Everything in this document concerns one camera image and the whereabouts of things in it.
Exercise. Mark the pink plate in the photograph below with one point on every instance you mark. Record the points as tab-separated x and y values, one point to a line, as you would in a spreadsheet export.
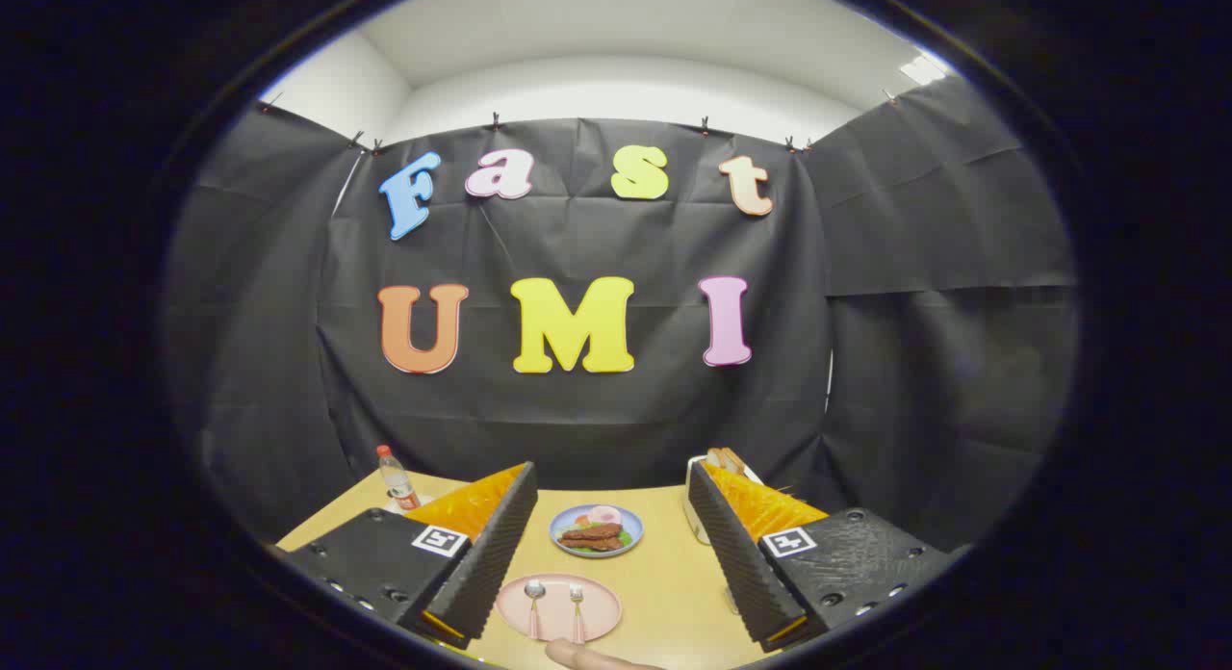
602	607

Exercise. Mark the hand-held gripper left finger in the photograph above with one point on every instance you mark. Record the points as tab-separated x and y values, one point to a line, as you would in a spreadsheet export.
491	554

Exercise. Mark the ceiling light panel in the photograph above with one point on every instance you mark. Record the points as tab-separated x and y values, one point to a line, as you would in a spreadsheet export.
924	69

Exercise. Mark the brown meat strip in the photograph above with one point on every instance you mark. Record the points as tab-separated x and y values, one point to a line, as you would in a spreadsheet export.
592	532
597	544

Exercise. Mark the clear plastic water bottle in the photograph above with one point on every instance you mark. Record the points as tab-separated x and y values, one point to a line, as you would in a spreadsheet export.
397	482

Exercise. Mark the white square coaster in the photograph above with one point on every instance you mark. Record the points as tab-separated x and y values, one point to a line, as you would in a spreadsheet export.
426	502

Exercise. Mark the black backdrop cloth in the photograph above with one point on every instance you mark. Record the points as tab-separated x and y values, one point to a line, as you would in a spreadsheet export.
577	420

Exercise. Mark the pink ham slice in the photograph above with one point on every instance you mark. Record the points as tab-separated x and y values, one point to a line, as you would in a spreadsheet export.
606	514

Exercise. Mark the green lettuce leaf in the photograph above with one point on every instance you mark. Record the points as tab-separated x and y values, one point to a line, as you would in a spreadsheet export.
628	538

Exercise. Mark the toast bread slice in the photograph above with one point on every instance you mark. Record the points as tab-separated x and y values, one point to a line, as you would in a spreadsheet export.
733	459
714	456

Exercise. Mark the blue plate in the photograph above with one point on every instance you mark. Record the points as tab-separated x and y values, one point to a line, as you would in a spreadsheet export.
566	519

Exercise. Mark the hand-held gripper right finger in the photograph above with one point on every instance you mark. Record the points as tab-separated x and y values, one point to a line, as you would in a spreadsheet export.
736	564

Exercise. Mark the white toaster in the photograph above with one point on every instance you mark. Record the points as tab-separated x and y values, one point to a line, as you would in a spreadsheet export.
693	521

